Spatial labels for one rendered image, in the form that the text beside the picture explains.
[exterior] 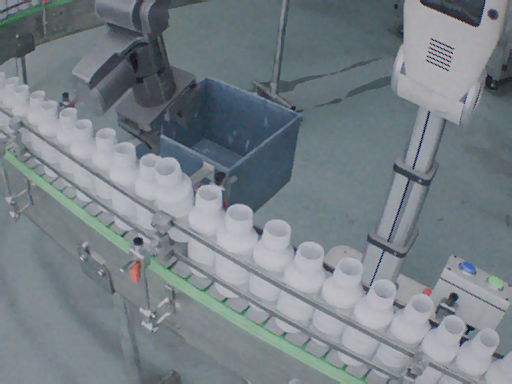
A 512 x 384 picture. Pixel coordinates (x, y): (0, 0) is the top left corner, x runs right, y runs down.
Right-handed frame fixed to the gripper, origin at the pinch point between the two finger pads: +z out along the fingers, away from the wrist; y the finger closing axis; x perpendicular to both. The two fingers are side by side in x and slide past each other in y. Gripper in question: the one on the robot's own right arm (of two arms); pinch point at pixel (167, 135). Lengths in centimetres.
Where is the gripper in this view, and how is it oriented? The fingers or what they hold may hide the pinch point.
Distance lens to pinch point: 77.9
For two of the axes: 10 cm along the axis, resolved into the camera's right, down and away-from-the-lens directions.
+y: -5.6, 7.1, -4.2
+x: 8.2, 4.3, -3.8
